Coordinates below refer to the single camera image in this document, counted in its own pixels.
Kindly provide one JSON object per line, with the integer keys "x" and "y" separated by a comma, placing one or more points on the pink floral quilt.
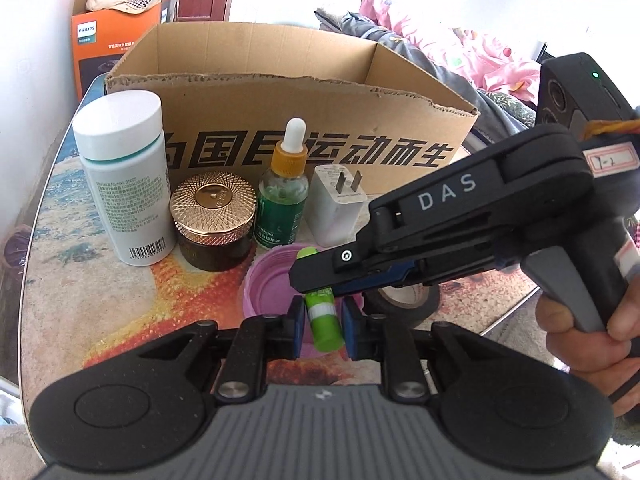
{"x": 488, "y": 63}

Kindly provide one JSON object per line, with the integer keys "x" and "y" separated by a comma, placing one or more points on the white pill bottle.
{"x": 121, "y": 146}

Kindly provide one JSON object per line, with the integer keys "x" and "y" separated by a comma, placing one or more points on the white USB charger plug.
{"x": 333, "y": 205}

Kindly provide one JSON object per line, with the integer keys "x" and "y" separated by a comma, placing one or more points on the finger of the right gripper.
{"x": 313, "y": 270}
{"x": 394, "y": 275}

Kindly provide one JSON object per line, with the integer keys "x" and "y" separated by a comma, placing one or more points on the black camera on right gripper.
{"x": 574, "y": 91}

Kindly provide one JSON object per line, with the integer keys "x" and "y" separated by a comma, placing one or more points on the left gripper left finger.
{"x": 246, "y": 351}

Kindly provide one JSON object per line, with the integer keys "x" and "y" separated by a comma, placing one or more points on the pink plastic lid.
{"x": 266, "y": 288}

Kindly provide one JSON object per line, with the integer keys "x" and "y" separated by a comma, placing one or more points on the large brown cardboard box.
{"x": 229, "y": 89}

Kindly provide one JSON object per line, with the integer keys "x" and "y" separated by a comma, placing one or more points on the person's right hand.
{"x": 601, "y": 358}

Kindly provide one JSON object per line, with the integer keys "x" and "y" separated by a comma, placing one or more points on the orange Philips cardboard box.
{"x": 99, "y": 39}

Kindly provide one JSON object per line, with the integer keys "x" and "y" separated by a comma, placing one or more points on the gold lid brown jar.
{"x": 214, "y": 214}

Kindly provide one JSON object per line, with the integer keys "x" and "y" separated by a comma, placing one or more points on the brown tape roll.
{"x": 409, "y": 306}

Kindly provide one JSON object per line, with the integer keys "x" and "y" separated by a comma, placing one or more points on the beach print table mat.
{"x": 80, "y": 303}

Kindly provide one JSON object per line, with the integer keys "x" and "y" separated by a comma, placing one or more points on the green glue stick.
{"x": 325, "y": 327}

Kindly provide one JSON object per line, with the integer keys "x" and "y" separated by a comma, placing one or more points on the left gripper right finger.
{"x": 397, "y": 349}

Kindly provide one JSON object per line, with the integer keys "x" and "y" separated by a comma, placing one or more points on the grey blanket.
{"x": 501, "y": 115}

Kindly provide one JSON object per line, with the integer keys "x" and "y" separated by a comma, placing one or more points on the green dropper bottle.
{"x": 283, "y": 189}

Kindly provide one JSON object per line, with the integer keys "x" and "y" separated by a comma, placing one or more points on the purple round object on floor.
{"x": 14, "y": 251}

